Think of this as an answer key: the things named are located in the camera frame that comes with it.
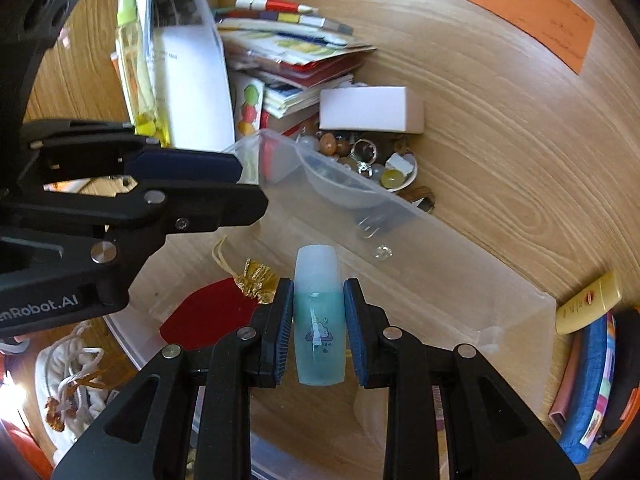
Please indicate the brown and black trinket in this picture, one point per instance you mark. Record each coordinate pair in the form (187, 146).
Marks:
(422, 199)

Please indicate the white bowl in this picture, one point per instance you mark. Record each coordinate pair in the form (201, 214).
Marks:
(406, 184)

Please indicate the bowl of small trinkets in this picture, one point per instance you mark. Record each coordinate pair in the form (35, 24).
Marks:
(330, 144)

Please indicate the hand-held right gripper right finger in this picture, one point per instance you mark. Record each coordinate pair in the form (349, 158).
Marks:
(355, 340)

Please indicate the light blue bottle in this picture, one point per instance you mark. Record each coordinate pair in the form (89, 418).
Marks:
(320, 320)

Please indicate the small white box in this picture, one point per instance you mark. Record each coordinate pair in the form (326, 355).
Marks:
(370, 110)

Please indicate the wooden desktop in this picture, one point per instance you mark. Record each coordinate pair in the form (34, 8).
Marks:
(500, 160)

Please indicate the clear crystal bead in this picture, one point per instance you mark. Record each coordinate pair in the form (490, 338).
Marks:
(382, 253)

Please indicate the pink case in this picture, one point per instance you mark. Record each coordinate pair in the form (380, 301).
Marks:
(565, 390)

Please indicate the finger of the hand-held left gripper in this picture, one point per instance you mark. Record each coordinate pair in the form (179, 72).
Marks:
(220, 207)
(190, 167)

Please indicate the yellow tube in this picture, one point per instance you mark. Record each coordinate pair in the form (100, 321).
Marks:
(590, 305)

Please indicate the yellow and purple pen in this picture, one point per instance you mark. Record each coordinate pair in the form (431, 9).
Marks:
(290, 19)

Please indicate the white folded paper sheet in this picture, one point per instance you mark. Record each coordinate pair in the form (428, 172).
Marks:
(190, 85)

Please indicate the stack of booklets and cards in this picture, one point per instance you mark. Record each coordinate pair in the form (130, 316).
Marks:
(310, 67)

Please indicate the blue pencil case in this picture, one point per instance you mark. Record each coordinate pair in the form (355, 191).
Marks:
(590, 385)

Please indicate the red and white pen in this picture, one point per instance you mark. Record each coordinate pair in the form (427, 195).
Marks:
(280, 6)

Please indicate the black case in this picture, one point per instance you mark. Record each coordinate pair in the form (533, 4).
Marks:
(625, 360)

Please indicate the clear plastic storage bin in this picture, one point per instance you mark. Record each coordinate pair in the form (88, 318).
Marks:
(450, 285)

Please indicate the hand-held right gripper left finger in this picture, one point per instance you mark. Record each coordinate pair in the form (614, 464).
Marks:
(286, 330)

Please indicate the fruit sticker sheet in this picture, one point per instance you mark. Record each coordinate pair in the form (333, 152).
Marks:
(248, 105)

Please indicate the yellow spray bottle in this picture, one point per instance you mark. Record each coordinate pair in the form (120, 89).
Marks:
(132, 60)

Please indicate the orange cloth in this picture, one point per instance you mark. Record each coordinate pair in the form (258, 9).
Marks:
(30, 462)

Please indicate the red velvet pouch gold trim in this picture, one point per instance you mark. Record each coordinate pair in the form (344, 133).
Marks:
(205, 315)

